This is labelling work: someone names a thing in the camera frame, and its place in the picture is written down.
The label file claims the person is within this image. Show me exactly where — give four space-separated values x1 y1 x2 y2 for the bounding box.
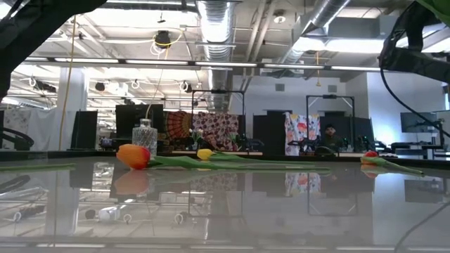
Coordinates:
321 123 344 150

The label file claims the yellow hanging cable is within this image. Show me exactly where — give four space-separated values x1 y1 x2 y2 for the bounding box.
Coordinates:
58 15 77 151

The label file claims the black metal table frame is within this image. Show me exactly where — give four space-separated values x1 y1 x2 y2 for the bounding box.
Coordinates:
0 150 450 166

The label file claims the clear cut-glass vase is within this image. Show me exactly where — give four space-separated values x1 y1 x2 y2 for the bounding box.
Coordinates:
131 118 158 157

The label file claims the white floral cloth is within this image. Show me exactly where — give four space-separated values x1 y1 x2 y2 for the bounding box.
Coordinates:
283 112 321 157

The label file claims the black rig frame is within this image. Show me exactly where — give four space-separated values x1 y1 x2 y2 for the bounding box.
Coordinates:
305 93 356 152
191 89 246 148

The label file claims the narrow black panel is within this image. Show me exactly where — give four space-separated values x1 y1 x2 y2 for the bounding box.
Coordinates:
71 110 98 150

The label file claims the slanted silver ventilation duct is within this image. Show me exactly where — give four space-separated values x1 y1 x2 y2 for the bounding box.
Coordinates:
281 0 352 67

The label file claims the red floral cloth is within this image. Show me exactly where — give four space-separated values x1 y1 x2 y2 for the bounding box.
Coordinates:
191 112 240 152

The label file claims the black ceiling camera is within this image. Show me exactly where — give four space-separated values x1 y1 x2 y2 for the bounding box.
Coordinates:
154 30 172 49

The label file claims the small background flower vase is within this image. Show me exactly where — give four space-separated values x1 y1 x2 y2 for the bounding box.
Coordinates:
189 128 205 151

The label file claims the dark wall monitor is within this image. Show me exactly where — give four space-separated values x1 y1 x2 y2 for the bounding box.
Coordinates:
399 111 439 134

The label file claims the black loop handle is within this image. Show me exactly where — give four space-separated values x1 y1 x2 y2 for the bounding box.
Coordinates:
314 145 336 157

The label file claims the black monitor panel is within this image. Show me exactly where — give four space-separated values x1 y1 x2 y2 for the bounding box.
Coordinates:
115 104 165 141

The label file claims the orange artificial tulip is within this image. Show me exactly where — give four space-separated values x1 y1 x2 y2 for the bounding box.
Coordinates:
115 143 331 173
360 150 425 176

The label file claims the black curved bar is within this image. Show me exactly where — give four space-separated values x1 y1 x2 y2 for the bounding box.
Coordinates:
0 126 35 151

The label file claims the white sheet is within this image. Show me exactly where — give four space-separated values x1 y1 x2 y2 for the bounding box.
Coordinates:
1 108 77 152

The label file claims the black side table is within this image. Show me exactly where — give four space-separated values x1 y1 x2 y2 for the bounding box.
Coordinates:
390 141 444 159

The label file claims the orange mandala cloth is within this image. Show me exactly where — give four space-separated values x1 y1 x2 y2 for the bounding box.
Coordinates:
163 111 193 141

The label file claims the black partition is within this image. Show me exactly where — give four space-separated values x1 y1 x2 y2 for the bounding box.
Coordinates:
319 115 375 152
252 110 293 155

